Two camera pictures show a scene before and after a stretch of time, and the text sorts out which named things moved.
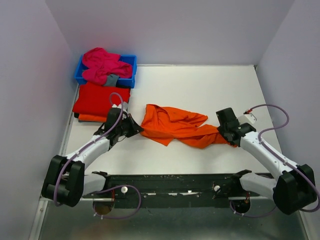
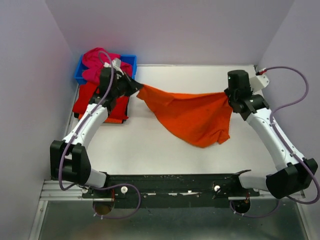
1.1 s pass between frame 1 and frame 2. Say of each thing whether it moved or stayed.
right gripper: moved
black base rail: stayed
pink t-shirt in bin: stayed
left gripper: moved
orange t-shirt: moved
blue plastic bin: stayed
